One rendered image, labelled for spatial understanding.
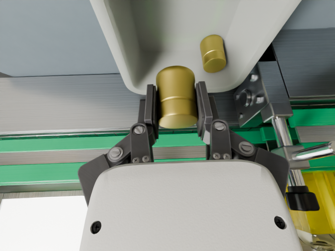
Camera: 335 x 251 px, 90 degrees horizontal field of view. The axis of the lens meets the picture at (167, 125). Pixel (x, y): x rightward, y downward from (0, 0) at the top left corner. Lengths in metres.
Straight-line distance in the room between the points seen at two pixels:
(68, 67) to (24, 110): 0.12
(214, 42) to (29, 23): 0.27
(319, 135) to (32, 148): 0.47
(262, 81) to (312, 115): 0.08
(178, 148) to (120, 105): 0.14
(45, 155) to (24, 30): 0.21
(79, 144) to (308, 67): 0.39
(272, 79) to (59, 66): 0.38
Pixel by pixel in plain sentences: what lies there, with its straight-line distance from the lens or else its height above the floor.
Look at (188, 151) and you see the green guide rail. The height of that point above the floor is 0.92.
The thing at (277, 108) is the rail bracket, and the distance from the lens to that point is 0.25.
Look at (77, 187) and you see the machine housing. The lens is 0.56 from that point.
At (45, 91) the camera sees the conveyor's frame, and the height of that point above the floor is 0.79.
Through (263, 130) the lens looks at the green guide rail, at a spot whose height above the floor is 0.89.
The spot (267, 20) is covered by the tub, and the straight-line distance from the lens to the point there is 0.22.
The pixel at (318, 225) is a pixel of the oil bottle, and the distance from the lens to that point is 0.42.
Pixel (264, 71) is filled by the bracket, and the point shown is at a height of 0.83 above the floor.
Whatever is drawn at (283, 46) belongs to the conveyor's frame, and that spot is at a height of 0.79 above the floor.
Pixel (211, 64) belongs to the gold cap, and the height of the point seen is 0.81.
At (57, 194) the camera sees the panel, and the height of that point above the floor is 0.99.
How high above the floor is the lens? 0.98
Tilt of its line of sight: 20 degrees down
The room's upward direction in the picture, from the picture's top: 178 degrees clockwise
